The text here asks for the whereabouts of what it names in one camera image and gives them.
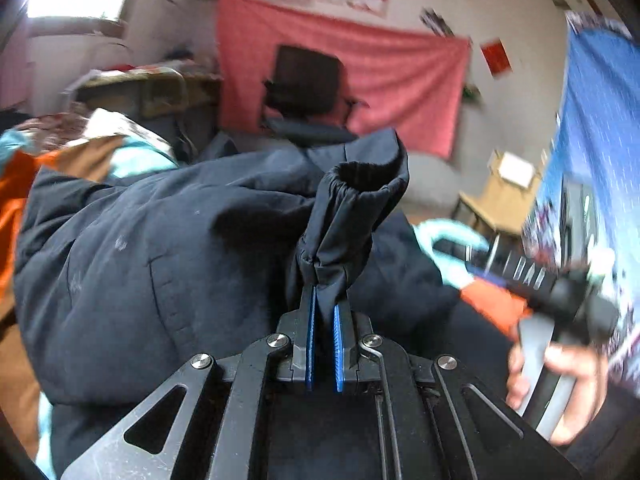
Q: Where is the orange brown cyan striped bedspread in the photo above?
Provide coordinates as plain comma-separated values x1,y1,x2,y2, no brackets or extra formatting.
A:
0,107,532,480

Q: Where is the black office chair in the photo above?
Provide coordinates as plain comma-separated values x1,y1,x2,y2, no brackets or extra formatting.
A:
259,45,370,147

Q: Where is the floral patterned blanket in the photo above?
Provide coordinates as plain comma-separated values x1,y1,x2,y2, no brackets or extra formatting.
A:
17,109,103,153

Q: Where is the small green wall ornament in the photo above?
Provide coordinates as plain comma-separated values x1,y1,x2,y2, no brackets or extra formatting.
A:
462,81,485,109

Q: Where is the cluttered wooden desk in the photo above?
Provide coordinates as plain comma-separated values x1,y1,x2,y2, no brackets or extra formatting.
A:
74,62,225,153

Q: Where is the pink window curtain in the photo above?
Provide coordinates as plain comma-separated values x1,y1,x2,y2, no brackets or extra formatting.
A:
0,22,38,113

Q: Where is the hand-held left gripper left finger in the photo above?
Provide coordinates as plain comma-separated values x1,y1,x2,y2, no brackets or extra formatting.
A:
60,285,321,480

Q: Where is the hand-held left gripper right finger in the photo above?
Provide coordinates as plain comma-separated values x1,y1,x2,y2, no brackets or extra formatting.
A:
332,301,583,480

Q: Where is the person's right hand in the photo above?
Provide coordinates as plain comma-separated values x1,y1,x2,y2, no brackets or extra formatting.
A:
505,342,610,447

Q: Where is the navy padded jacket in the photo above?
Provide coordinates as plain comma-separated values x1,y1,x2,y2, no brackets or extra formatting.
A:
14,129,516,480

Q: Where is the blue printed curtain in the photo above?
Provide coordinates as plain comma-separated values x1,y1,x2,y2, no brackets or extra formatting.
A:
520,10,640,378

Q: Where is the small dark wall picture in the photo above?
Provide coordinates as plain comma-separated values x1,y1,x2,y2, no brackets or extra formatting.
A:
419,6,455,39

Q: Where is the red paper wall decoration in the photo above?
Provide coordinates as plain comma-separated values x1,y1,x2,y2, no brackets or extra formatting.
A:
480,37,512,79

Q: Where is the person's right forearm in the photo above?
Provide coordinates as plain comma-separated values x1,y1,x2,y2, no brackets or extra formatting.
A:
565,410,638,480

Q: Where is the red checked wall cloth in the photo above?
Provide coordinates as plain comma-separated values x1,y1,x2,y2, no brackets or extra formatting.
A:
216,0,473,161

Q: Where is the light wooden stool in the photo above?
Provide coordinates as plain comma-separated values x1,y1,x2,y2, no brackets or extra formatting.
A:
454,147,547,242

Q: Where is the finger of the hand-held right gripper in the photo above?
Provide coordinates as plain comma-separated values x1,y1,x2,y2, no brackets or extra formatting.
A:
432,239,507,287

